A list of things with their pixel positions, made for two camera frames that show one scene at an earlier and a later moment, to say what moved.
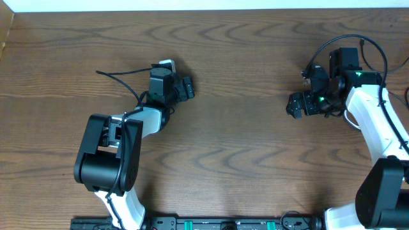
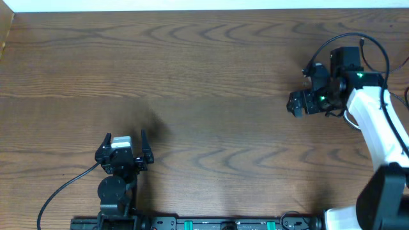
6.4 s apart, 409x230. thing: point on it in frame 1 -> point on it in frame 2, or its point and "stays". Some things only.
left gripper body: (179, 92) -> (140, 165)
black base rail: (296, 221) stays
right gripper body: (313, 102) stays
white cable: (349, 121) stays
